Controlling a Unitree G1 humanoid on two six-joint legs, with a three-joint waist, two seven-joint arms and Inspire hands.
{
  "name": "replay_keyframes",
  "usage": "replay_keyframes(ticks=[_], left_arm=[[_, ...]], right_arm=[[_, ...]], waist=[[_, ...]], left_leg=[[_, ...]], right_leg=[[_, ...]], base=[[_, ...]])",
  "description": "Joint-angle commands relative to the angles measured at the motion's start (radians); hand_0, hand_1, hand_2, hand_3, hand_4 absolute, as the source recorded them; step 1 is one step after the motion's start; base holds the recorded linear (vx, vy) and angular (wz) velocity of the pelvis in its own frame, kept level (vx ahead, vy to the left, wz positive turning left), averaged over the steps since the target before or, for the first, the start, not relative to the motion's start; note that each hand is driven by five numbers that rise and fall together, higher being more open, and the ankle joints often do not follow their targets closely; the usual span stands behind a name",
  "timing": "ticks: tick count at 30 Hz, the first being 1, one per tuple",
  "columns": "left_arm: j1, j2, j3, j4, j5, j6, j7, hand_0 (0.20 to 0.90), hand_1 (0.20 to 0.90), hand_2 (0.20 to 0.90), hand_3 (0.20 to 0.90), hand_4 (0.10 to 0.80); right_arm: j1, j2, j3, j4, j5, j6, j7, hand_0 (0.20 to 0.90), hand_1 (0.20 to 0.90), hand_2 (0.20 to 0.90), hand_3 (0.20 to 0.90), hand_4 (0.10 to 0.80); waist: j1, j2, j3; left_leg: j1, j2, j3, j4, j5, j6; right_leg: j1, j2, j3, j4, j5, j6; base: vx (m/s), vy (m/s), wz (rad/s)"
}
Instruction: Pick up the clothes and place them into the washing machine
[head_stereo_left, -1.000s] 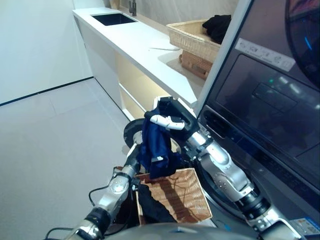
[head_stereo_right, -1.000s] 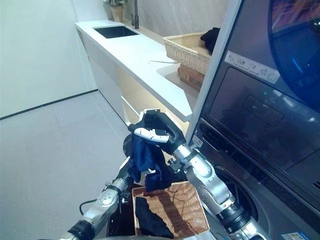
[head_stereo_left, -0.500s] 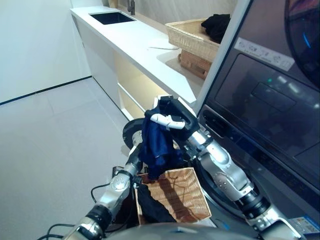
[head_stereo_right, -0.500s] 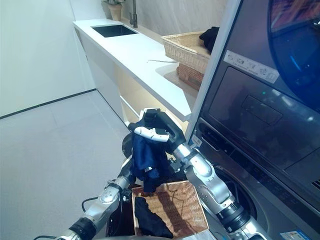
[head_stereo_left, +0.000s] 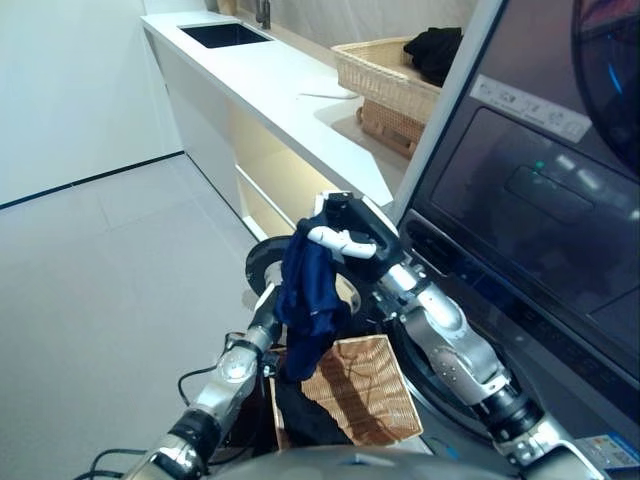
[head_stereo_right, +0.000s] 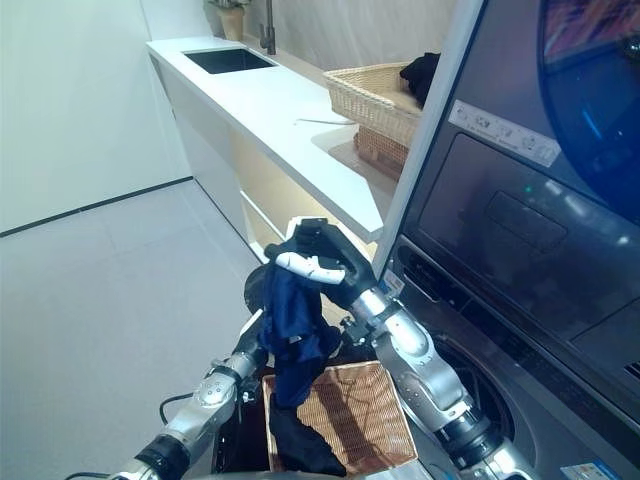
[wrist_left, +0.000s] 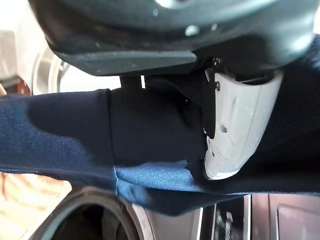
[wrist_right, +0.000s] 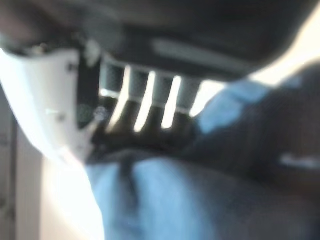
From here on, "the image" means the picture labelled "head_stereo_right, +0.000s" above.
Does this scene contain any dark brown tray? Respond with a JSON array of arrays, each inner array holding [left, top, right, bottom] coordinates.
[[211, 394, 275, 477]]

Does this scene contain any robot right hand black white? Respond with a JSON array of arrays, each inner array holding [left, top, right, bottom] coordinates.
[[263, 215, 377, 312]]

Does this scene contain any black cloth in light basket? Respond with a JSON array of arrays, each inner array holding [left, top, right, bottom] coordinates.
[[398, 51, 442, 109]]

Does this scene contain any black inset sink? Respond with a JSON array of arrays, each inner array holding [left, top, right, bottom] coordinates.
[[181, 47, 279, 76]]

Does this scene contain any robot left hand black white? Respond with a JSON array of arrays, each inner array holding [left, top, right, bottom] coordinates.
[[231, 307, 275, 365]]

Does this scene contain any light wicker basket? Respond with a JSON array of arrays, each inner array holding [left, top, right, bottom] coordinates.
[[323, 62, 432, 133]]

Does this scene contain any brown wicker laundry basket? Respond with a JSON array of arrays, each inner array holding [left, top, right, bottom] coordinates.
[[262, 360, 420, 475]]

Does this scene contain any black garment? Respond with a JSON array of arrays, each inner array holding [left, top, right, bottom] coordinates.
[[269, 398, 350, 477]]

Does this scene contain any dark tall faucet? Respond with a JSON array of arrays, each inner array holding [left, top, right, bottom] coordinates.
[[258, 0, 279, 55]]

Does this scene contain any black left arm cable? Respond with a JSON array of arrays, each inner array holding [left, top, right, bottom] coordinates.
[[63, 391, 197, 480]]

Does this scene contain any small brown wicker basket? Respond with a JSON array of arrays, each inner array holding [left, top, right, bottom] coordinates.
[[353, 123, 412, 175]]

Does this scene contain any round glass washing machine door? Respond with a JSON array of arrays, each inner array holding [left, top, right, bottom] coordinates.
[[243, 263, 275, 324]]

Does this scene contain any white pictogram sticker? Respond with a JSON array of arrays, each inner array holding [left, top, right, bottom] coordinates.
[[448, 99, 562, 168]]

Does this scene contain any navy blue garment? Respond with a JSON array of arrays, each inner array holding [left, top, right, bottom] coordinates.
[[258, 259, 342, 412]]

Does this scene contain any blue white energy label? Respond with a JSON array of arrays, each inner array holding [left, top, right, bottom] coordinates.
[[559, 462, 604, 480]]

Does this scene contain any flower pot with white flowers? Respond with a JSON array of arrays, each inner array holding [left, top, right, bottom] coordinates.
[[203, 0, 250, 42]]

